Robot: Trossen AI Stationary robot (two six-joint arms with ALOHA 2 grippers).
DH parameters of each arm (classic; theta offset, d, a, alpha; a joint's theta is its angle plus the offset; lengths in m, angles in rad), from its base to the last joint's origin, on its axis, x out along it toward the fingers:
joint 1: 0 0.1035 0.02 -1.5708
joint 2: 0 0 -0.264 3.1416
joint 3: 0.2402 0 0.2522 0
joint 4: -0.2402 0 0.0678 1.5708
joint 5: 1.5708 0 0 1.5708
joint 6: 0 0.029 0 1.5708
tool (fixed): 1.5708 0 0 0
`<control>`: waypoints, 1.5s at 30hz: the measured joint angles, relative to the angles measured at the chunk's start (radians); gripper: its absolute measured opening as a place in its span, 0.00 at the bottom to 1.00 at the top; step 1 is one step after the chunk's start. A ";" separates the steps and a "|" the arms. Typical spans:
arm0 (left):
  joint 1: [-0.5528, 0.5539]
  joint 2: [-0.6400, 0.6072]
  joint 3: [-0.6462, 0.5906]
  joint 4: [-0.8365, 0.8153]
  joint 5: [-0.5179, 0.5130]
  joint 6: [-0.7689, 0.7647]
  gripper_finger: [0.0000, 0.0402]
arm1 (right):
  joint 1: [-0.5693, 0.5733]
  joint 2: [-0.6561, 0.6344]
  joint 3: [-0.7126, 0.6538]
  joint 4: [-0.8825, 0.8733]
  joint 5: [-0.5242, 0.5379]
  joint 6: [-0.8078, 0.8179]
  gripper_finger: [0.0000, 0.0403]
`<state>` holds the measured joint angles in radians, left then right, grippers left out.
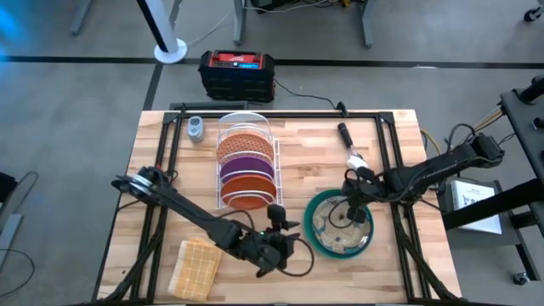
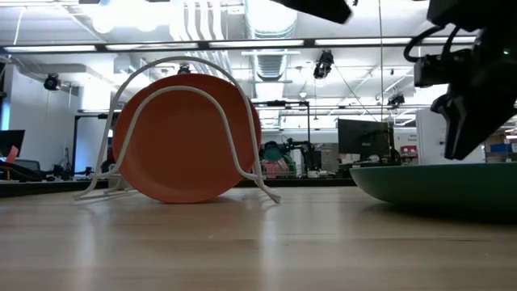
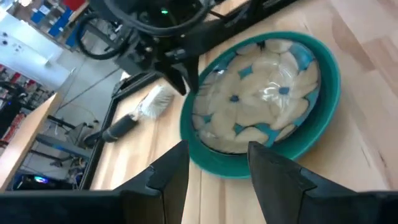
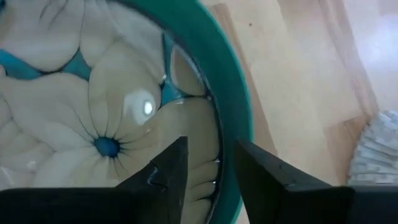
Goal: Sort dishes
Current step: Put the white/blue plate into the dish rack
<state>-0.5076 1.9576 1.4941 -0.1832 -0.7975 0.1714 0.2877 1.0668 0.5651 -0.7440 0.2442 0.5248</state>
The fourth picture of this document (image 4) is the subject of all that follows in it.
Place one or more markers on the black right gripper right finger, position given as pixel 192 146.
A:
pixel 280 199

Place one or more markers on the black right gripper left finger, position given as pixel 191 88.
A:
pixel 161 193

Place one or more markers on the patterned plate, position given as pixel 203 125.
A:
pixel 62 109

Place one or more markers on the green plate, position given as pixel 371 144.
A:
pixel 217 62

